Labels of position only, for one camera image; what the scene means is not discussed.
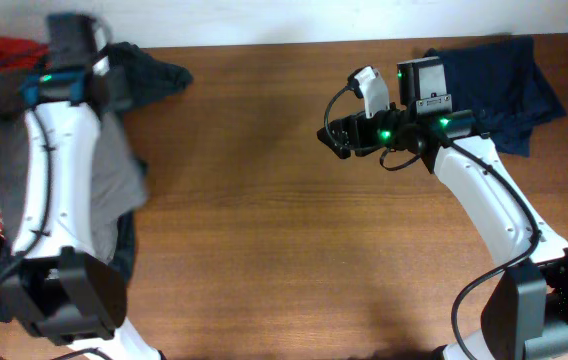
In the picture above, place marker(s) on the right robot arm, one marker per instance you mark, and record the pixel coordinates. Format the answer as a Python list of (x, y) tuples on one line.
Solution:
[(526, 316)]

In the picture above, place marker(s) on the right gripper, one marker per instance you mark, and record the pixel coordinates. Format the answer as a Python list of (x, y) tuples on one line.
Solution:
[(359, 123)]

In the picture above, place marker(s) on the grey shorts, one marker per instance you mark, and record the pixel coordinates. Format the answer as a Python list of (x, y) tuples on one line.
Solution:
[(117, 184)]

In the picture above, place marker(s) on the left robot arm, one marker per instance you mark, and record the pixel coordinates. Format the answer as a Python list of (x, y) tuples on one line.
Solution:
[(55, 286)]

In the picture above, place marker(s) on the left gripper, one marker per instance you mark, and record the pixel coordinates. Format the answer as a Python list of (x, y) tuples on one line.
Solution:
[(123, 96)]

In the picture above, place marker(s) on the black printed t-shirt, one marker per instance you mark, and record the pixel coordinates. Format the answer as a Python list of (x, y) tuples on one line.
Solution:
[(149, 81)]

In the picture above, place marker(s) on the navy blue folded garment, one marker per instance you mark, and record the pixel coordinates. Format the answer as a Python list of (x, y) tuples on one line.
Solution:
[(503, 86)]

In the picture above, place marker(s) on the red t-shirt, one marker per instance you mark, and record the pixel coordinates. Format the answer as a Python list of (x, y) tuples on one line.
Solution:
[(19, 53)]

